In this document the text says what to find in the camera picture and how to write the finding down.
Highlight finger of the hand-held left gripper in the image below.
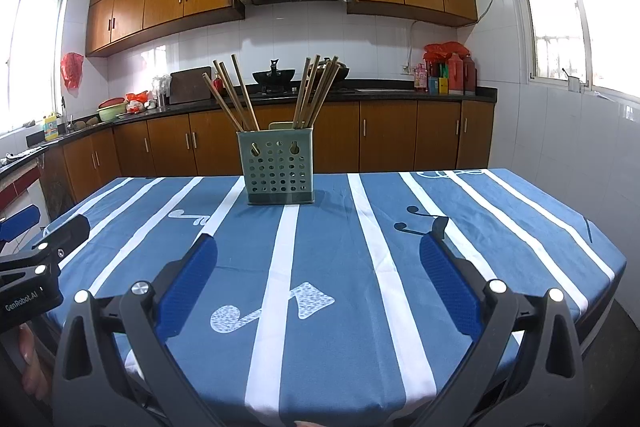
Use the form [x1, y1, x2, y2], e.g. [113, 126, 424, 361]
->
[0, 214, 92, 283]
[0, 204, 41, 242]

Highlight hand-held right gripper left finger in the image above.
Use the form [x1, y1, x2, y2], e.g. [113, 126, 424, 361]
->
[52, 232, 226, 427]

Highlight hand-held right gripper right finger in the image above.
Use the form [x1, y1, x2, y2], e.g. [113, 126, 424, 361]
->
[415, 231, 588, 427]

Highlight green perforated utensil holder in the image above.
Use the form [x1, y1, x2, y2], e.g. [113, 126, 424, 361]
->
[236, 121, 315, 206]

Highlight person's left hand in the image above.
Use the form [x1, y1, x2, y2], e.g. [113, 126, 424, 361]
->
[17, 324, 53, 408]

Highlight blue white striped tablecloth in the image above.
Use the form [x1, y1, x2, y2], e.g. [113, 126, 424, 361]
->
[42, 168, 628, 427]

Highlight green basin with red lid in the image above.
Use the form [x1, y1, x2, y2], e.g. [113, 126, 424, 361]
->
[96, 98, 128, 122]

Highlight red plastic bag on hook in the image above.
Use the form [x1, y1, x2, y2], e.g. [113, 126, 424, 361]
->
[60, 52, 84, 92]

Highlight narrow kitchen window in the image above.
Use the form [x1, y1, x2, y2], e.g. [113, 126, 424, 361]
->
[0, 0, 68, 138]

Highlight wooden base cabinets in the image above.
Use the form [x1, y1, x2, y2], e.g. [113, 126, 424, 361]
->
[37, 99, 497, 208]

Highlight glass jars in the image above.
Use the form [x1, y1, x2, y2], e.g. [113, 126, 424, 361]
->
[151, 76, 173, 108]

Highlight dark wooden cutting board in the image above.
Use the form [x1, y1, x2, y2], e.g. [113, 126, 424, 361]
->
[170, 66, 213, 105]

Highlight black kitchen countertop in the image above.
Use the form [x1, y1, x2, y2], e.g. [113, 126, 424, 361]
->
[0, 77, 498, 180]

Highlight dark red thermos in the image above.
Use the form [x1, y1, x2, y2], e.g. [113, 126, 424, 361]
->
[462, 54, 478, 96]

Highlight bright red thermos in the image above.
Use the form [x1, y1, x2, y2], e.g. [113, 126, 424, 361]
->
[446, 53, 466, 96]

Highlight built-in gas stove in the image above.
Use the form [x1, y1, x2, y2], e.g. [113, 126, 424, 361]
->
[250, 87, 358, 96]

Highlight red plastic bag over bottles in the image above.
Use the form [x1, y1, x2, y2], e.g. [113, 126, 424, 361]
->
[422, 41, 471, 64]

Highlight wok with lid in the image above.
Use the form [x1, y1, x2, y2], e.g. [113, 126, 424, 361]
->
[306, 59, 350, 84]

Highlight metal cup on windowsill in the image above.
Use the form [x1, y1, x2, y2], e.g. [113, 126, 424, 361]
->
[562, 68, 586, 92]

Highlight wide kitchen window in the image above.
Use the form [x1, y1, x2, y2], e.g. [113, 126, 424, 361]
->
[497, 0, 640, 102]

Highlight black wok with handle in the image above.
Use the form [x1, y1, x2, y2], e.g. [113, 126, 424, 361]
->
[251, 59, 297, 86]

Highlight white wall cable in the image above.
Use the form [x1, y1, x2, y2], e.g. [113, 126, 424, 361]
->
[404, 19, 426, 75]

